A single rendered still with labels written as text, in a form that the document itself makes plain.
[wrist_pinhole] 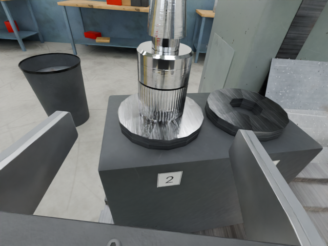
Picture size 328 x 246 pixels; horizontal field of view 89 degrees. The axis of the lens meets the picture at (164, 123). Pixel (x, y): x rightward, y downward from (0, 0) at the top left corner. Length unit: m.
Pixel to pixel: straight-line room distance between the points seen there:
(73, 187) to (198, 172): 1.37
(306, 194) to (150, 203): 0.34
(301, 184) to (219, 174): 0.31
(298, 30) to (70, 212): 1.46
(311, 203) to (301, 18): 0.44
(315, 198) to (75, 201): 1.31
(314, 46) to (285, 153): 0.50
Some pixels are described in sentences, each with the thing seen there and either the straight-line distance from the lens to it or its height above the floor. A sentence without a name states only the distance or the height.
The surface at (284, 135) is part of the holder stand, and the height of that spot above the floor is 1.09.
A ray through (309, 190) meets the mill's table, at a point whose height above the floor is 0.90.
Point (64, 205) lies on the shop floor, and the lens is 1.45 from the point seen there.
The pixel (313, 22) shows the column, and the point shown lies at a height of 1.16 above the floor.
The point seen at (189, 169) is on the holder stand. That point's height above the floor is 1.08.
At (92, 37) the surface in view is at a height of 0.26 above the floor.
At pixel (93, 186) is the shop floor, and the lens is 1.45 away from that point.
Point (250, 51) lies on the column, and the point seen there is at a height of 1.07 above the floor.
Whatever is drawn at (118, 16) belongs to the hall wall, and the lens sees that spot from 4.47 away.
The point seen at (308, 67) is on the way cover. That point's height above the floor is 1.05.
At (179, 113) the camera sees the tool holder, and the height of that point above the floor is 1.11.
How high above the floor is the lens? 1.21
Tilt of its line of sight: 39 degrees down
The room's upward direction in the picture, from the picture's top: 5 degrees clockwise
